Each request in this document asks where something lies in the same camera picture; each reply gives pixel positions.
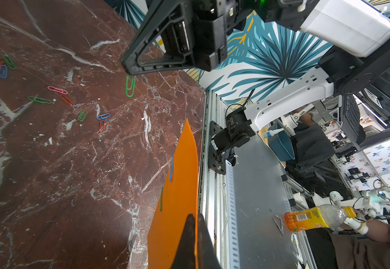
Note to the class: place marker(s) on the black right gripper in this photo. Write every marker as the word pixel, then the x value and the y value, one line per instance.
pixel 221 27

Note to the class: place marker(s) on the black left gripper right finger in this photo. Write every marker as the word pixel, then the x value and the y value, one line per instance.
pixel 206 255

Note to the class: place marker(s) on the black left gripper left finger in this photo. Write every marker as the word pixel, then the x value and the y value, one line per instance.
pixel 185 254

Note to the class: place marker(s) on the orange paper sheet stack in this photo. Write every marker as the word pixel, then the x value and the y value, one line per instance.
pixel 180 198

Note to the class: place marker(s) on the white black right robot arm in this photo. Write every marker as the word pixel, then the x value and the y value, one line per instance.
pixel 360 52

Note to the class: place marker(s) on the blue paperclip on orange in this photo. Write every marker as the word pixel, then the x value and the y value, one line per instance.
pixel 171 169

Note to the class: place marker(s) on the red paperclip on orange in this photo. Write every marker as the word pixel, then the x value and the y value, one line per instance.
pixel 101 126

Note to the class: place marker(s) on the orange drink bottle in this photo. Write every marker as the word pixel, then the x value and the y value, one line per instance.
pixel 324 216

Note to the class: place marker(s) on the green paperclip on yellow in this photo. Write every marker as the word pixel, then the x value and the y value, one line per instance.
pixel 82 116

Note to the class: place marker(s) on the red paperclip on yellow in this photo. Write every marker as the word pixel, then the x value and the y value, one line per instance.
pixel 66 100

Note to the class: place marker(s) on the pink paperclip on yellow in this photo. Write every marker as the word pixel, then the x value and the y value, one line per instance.
pixel 57 90

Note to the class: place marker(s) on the teal plastic bin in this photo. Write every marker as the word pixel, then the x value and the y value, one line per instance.
pixel 281 146

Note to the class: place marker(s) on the dark green paperclip on green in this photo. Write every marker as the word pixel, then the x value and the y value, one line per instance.
pixel 39 100

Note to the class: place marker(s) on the blue paperclip on green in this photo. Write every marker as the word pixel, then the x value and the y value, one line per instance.
pixel 3 71

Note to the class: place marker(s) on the black monitor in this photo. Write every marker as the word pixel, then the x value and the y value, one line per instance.
pixel 349 117

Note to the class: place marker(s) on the aluminium front rail frame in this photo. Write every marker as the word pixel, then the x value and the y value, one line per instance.
pixel 244 207

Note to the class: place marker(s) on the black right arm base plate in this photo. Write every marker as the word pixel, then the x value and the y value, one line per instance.
pixel 220 151

